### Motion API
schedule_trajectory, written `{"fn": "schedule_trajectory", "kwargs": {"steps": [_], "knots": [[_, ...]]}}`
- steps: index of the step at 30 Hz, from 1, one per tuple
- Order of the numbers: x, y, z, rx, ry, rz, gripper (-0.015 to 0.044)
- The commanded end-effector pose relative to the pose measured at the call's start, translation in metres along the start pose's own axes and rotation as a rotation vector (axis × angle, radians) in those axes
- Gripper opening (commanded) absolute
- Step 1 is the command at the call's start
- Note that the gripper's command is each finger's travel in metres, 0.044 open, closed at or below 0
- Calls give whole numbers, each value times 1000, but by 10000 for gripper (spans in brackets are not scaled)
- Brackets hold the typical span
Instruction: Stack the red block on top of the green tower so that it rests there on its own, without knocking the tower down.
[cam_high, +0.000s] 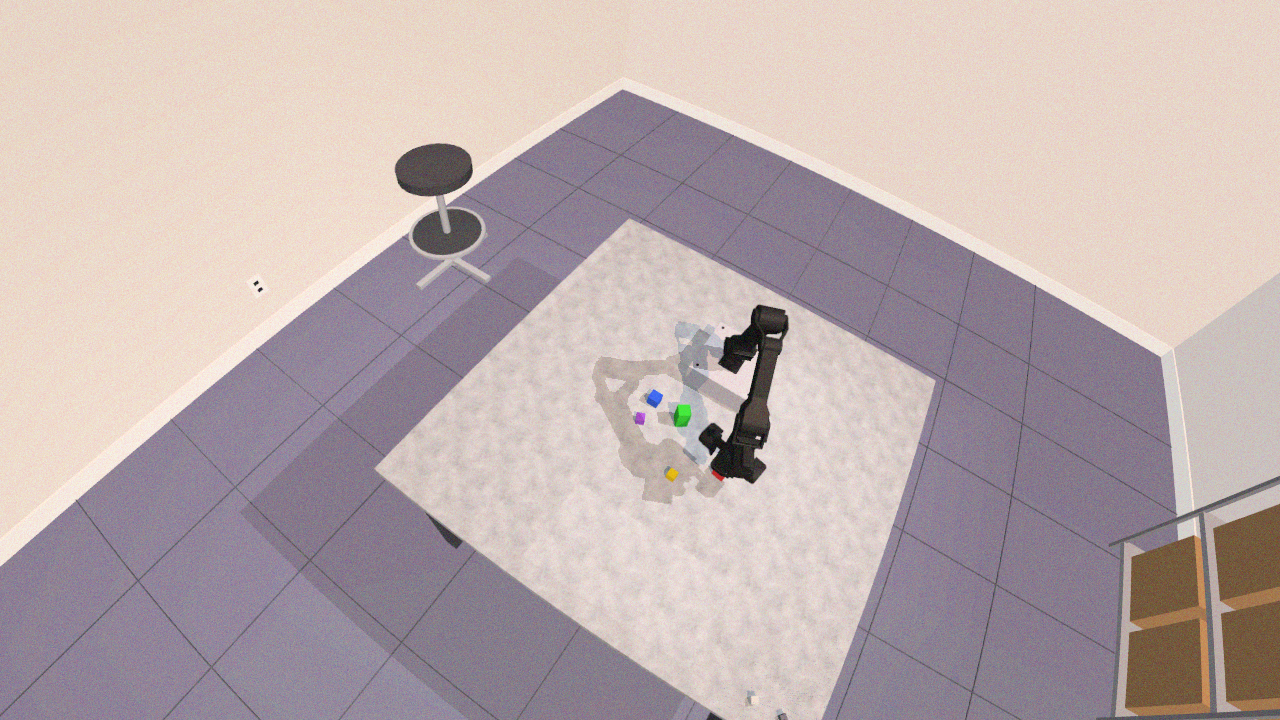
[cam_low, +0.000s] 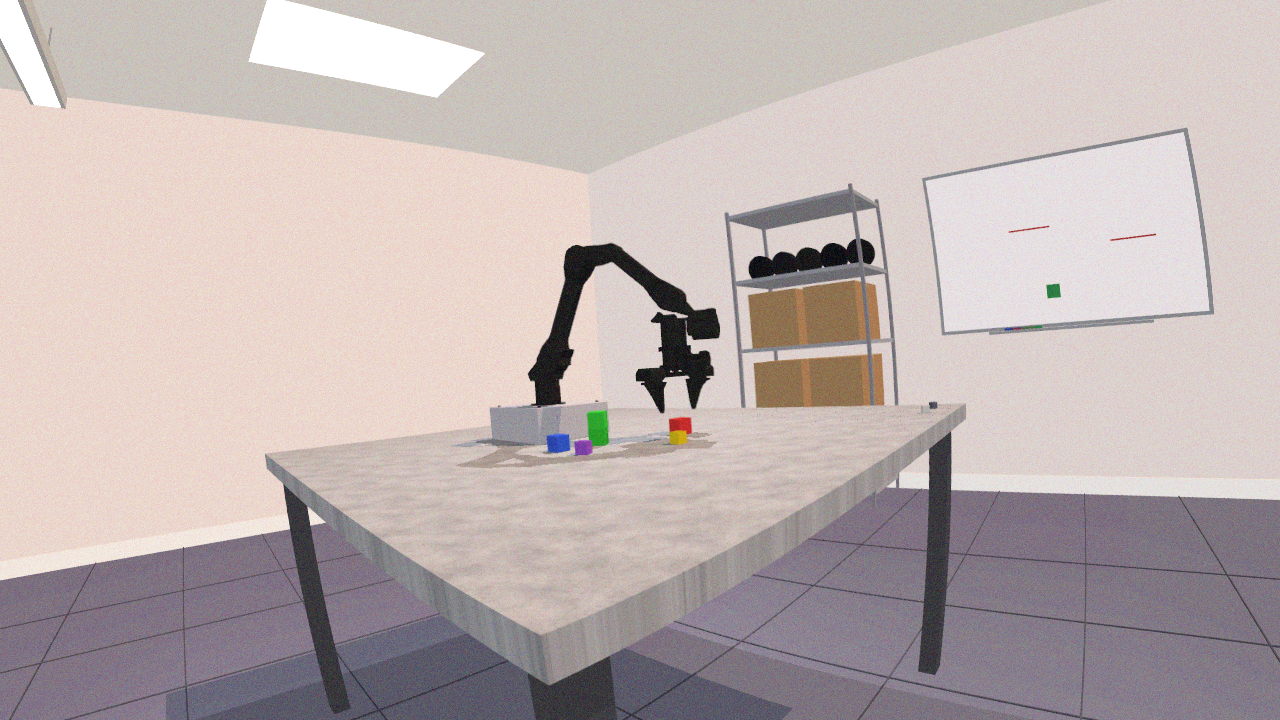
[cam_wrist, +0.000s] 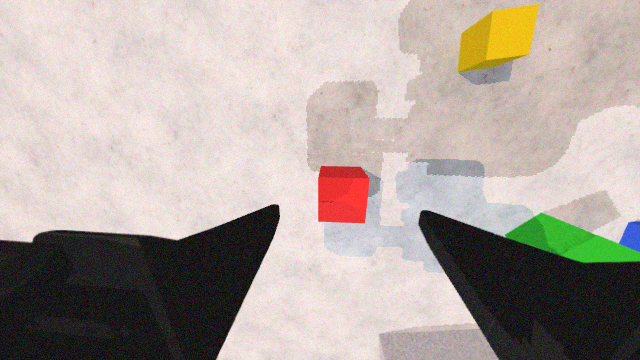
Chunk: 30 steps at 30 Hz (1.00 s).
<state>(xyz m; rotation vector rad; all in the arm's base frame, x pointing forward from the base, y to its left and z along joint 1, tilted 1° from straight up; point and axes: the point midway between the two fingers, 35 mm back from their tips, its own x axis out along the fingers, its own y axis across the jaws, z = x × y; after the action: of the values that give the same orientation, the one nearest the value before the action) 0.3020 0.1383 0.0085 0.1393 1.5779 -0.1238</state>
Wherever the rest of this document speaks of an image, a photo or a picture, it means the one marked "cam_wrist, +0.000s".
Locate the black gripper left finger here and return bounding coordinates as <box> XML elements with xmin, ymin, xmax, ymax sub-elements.
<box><xmin>32</xmin><ymin>204</ymin><xmax>280</xmax><ymax>360</ymax></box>

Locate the yellow block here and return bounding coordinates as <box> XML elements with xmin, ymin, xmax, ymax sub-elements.
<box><xmin>458</xmin><ymin>4</ymin><xmax>539</xmax><ymax>72</ymax></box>

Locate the green block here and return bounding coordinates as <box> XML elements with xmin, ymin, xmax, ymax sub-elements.
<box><xmin>560</xmin><ymin>235</ymin><xmax>640</xmax><ymax>262</ymax></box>
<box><xmin>505</xmin><ymin>212</ymin><xmax>596</xmax><ymax>256</ymax></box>

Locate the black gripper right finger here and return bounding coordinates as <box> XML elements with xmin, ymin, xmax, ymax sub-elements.
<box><xmin>419</xmin><ymin>210</ymin><xmax>640</xmax><ymax>360</ymax></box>

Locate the blue block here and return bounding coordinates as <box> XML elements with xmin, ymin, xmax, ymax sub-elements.
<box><xmin>619</xmin><ymin>221</ymin><xmax>640</xmax><ymax>252</ymax></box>

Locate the red block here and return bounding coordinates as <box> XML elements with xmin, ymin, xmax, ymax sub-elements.
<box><xmin>318</xmin><ymin>166</ymin><xmax>369</xmax><ymax>223</ymax></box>

